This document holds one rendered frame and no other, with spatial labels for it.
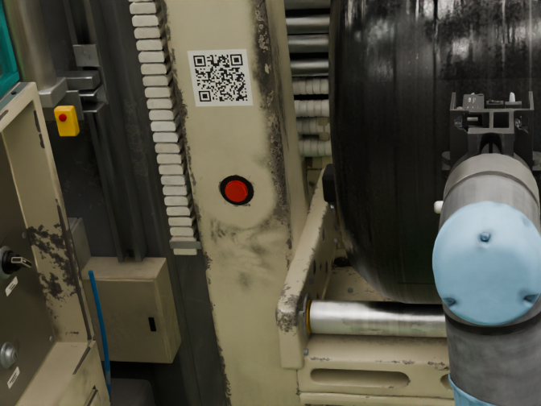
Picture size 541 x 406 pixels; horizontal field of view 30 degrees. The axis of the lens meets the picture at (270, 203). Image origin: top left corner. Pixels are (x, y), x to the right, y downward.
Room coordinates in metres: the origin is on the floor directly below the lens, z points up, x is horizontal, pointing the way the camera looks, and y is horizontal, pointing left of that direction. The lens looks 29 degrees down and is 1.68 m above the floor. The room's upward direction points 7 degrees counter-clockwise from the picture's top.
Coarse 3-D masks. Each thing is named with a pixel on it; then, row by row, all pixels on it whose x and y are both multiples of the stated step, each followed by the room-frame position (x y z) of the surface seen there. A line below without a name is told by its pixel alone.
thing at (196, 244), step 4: (172, 236) 1.23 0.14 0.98; (196, 240) 1.24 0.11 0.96; (172, 244) 1.22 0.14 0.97; (176, 244) 1.21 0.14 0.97; (180, 244) 1.21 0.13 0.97; (184, 244) 1.21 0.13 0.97; (188, 244) 1.21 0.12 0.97; (192, 244) 1.21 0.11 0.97; (196, 244) 1.21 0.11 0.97; (200, 244) 1.20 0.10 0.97; (172, 248) 1.22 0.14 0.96; (176, 248) 1.21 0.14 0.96; (180, 248) 1.21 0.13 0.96; (184, 248) 1.21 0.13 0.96; (188, 248) 1.21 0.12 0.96; (192, 248) 1.21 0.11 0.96; (196, 248) 1.21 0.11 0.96; (200, 248) 1.21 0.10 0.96
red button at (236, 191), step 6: (234, 180) 1.18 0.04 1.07; (228, 186) 1.18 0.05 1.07; (234, 186) 1.18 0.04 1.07; (240, 186) 1.17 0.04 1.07; (228, 192) 1.18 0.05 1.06; (234, 192) 1.18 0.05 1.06; (240, 192) 1.17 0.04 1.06; (246, 192) 1.17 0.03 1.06; (234, 198) 1.18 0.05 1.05; (240, 198) 1.17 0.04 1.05
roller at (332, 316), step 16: (320, 304) 1.10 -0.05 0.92; (336, 304) 1.09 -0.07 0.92; (352, 304) 1.09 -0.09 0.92; (368, 304) 1.08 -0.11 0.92; (384, 304) 1.08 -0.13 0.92; (400, 304) 1.07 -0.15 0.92; (416, 304) 1.07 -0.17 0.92; (432, 304) 1.06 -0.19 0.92; (320, 320) 1.08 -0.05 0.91; (336, 320) 1.07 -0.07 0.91; (352, 320) 1.07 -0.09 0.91; (368, 320) 1.06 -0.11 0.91; (384, 320) 1.06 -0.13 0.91; (400, 320) 1.05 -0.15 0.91; (416, 320) 1.05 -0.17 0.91; (432, 320) 1.04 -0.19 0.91; (416, 336) 1.05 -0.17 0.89; (432, 336) 1.04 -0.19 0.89
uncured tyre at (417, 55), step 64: (384, 0) 1.00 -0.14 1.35; (448, 0) 0.98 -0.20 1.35; (512, 0) 0.97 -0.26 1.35; (384, 64) 0.97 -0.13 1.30; (448, 64) 0.95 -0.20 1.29; (512, 64) 0.93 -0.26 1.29; (384, 128) 0.94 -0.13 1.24; (448, 128) 0.93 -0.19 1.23; (384, 192) 0.94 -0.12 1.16; (384, 256) 0.96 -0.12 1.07
